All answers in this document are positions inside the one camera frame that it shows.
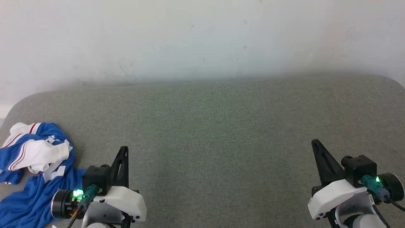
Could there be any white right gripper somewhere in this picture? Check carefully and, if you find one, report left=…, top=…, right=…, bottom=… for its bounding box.
left=308, top=139, right=405, bottom=220

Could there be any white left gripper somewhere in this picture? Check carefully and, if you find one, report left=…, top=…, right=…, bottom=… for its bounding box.
left=51, top=146, right=148, bottom=228

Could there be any blue white sports shirt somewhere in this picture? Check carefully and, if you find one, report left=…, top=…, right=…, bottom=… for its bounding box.
left=0, top=122, right=87, bottom=228

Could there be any teal plug left gripper cable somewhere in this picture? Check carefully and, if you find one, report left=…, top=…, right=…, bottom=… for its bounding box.
left=66, top=185, right=99, bottom=228

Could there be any teal plug gripper cable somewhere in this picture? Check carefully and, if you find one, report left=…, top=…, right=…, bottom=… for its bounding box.
left=66, top=185, right=99, bottom=228
left=362, top=175, right=405, bottom=212

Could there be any teal plug right gripper cable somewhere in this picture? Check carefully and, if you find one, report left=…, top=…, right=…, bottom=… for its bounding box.
left=362, top=175, right=405, bottom=212

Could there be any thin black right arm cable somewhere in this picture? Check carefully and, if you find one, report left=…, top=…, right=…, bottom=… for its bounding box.
left=372, top=204, right=393, bottom=228

